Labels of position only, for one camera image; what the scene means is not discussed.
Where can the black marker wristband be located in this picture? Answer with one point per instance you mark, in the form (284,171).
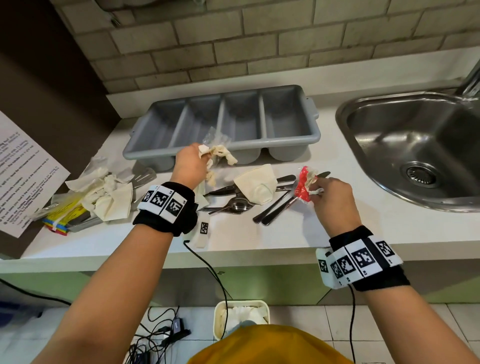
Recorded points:
(167,204)
(362,260)

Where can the yellow shirt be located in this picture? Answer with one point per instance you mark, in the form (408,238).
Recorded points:
(270,347)

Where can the stainless steel sink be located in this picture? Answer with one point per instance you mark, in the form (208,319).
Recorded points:
(412,150)

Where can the white printed paper sheet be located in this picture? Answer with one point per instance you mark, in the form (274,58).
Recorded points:
(22,176)

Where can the metal fork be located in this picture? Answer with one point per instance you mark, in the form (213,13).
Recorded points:
(144,178)

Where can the white tissues in bin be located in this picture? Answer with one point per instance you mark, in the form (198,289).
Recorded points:
(243,315)

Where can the green cabinet front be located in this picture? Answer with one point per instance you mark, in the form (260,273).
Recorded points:
(262,279)

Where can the metal table knife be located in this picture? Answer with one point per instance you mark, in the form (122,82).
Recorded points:
(272,208)
(279,212)

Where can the small white tissue scrap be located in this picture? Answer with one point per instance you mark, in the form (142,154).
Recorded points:
(316,191)

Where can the yellow packet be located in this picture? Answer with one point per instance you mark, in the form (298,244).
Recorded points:
(67,210)

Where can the black power adapter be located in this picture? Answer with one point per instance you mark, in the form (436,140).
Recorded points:
(179,332)

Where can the person's right fingers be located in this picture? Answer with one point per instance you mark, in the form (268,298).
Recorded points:
(318,191)

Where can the person's right forearm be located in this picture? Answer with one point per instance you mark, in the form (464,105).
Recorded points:
(408,322)

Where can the pile of crumpled napkins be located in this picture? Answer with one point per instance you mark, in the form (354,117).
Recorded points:
(105,195)

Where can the grey plastic cutlery tray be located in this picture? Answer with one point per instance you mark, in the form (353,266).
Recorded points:
(240,116)

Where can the white waste bin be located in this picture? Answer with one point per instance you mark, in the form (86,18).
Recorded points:
(217,322)

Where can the clear plastic wrapper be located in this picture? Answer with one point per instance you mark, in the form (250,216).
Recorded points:
(217,137)

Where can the person's left hand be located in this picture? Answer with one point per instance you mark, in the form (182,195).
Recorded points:
(187,165)

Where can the person's left fingers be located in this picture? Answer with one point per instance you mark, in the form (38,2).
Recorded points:
(205,160)

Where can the person's left forearm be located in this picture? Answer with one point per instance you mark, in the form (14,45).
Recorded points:
(108,292)

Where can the stack of coloured strips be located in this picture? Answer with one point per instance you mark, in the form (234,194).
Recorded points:
(56,226)

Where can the cream napkin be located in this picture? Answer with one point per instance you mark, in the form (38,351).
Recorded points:
(223,153)
(257,183)

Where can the person's right hand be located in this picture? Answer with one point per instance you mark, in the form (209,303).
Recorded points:
(335,204)

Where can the metal faucet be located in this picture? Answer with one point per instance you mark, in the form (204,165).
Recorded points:
(470,80)

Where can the folded cream napkin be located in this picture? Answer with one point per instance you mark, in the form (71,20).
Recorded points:
(257,183)

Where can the crumpled clear plastic film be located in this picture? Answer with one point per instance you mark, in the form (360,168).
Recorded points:
(93,165)

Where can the metal spoon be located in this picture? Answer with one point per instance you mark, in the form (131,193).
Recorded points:
(223,190)
(236,205)

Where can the red wrapper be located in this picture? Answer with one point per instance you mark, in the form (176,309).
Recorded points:
(302,185)

